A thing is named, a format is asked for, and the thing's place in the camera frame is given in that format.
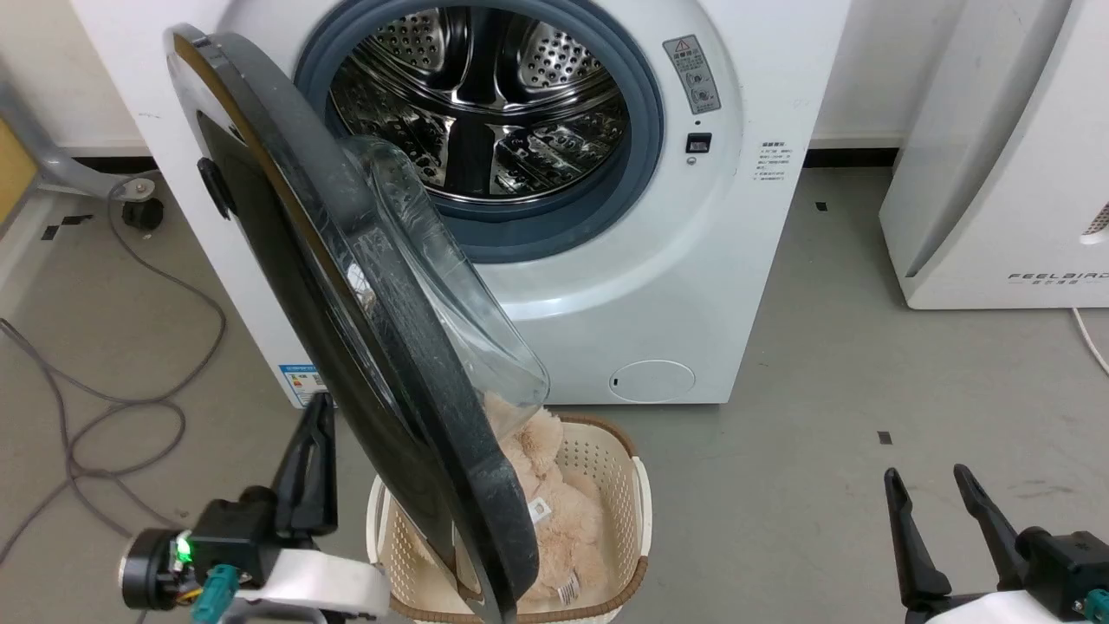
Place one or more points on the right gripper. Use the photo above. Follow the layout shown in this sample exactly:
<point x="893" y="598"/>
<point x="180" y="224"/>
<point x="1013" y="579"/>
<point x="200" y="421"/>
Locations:
<point x="1061" y="572"/>

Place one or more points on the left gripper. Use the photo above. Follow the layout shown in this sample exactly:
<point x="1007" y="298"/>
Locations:
<point x="234" y="542"/>

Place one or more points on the black round washer door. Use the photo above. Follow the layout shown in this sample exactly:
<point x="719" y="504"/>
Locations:
<point x="346" y="295"/>

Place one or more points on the white front-load washing machine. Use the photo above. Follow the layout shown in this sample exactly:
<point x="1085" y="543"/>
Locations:
<point x="745" y="260"/>

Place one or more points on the black door latch socket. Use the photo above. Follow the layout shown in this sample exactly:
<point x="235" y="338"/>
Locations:
<point x="698" y="143"/>

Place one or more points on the grey rubber door gasket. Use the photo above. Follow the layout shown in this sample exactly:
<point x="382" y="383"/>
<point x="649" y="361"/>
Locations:
<point x="645" y="113"/>

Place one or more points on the blue energy label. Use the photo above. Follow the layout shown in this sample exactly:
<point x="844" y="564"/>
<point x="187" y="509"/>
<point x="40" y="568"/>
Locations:
<point x="303" y="386"/>

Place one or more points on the beige plush toy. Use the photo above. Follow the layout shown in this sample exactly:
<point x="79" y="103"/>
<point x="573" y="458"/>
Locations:
<point x="563" y="529"/>

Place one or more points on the cream plastic laundry basket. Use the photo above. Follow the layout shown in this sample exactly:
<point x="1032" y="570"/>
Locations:
<point x="619" y="485"/>

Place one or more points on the black caster wheel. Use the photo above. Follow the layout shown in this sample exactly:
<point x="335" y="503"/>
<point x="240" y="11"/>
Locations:
<point x="143" y="213"/>

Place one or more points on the round drain filter cover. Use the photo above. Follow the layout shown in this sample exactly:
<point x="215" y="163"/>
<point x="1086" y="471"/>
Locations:
<point x="651" y="381"/>

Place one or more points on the white air purifier appliance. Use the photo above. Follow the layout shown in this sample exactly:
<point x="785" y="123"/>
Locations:
<point x="996" y="173"/>

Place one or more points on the grey metal chair leg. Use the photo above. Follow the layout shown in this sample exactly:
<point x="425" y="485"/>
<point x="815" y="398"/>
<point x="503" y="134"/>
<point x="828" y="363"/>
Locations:
<point x="61" y="160"/>

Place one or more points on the small text label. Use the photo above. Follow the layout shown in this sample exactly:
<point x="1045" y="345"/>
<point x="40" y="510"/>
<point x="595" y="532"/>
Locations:
<point x="770" y="161"/>

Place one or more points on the yellow wooden board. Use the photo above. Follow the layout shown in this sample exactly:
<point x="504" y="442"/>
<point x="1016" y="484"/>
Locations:
<point x="13" y="169"/>

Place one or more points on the steel washer drum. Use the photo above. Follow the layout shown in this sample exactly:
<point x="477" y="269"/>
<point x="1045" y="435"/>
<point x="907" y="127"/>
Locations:
<point x="511" y="95"/>

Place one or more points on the grey warning sticker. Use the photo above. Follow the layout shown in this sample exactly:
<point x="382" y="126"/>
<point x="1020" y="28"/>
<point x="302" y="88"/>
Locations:
<point x="692" y="74"/>

